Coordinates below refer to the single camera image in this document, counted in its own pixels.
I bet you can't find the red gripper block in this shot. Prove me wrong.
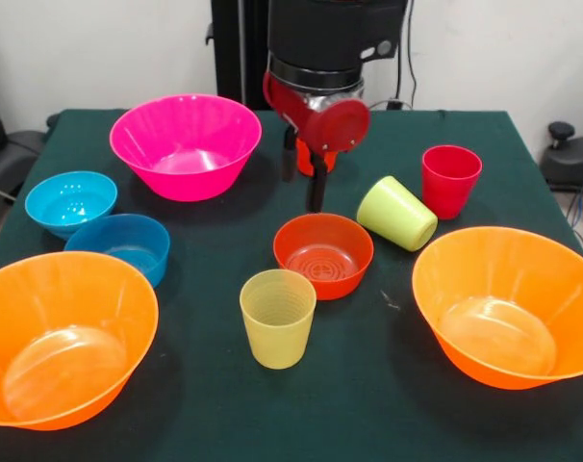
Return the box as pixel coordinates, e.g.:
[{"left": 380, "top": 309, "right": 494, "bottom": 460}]
[{"left": 263, "top": 71, "right": 372, "bottom": 214}]

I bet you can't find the green cup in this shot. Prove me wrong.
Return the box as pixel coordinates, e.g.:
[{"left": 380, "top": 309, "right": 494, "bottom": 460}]
[{"left": 356, "top": 175, "right": 439, "bottom": 253}]

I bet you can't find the small red bowl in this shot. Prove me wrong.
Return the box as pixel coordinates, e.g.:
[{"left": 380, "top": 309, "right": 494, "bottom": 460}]
[{"left": 272, "top": 213, "right": 375, "bottom": 302}]

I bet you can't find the yellow cup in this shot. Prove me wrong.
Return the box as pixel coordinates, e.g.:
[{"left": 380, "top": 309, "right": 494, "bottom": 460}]
[{"left": 239, "top": 269, "right": 317, "bottom": 371}]

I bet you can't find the large orange bowl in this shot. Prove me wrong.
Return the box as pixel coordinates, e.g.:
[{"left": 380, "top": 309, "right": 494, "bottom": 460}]
[
  {"left": 0, "top": 250, "right": 160, "bottom": 432},
  {"left": 411, "top": 225, "right": 583, "bottom": 391}
]

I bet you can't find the orange cup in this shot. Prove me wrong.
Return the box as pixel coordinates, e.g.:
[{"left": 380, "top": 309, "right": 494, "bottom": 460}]
[{"left": 294, "top": 137, "right": 341, "bottom": 177}]

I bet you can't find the large pink bowl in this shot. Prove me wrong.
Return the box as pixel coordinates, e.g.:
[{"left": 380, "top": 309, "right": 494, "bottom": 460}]
[{"left": 109, "top": 93, "right": 263, "bottom": 202}]

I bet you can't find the red cup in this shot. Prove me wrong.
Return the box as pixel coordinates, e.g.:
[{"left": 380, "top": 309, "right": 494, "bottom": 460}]
[{"left": 420, "top": 144, "right": 484, "bottom": 221}]

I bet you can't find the dark blue bowl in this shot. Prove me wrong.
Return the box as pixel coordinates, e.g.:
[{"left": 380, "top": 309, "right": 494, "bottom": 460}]
[{"left": 63, "top": 214, "right": 172, "bottom": 290}]

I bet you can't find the light blue bowl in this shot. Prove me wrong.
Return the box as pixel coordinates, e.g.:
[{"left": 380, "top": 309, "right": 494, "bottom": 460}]
[{"left": 24, "top": 170, "right": 119, "bottom": 241}]

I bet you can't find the dark green tablecloth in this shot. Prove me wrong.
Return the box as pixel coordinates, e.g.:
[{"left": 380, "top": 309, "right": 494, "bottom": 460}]
[{"left": 0, "top": 108, "right": 583, "bottom": 462}]

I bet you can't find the black stand base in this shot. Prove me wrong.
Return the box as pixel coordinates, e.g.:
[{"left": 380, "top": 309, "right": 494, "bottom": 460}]
[
  {"left": 0, "top": 129, "right": 46, "bottom": 199},
  {"left": 539, "top": 120, "right": 583, "bottom": 193}
]

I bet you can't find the black hanging cable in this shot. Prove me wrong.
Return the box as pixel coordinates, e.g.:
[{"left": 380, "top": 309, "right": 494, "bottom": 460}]
[{"left": 395, "top": 0, "right": 418, "bottom": 110}]

